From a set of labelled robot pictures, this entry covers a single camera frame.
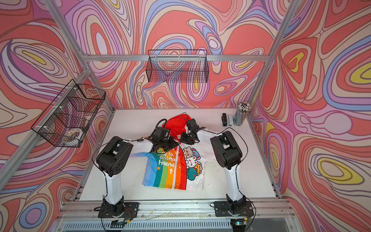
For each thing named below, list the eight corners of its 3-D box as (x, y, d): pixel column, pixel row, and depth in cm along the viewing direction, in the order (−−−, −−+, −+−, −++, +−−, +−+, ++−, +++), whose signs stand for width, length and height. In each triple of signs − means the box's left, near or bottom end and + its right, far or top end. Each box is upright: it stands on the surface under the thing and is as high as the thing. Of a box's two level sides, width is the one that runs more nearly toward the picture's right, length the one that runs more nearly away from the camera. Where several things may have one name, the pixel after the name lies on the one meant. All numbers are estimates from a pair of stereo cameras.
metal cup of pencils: (233, 126, 111) (240, 109, 96) (231, 119, 116) (238, 101, 101) (243, 126, 111) (251, 108, 96) (240, 119, 116) (248, 101, 101)
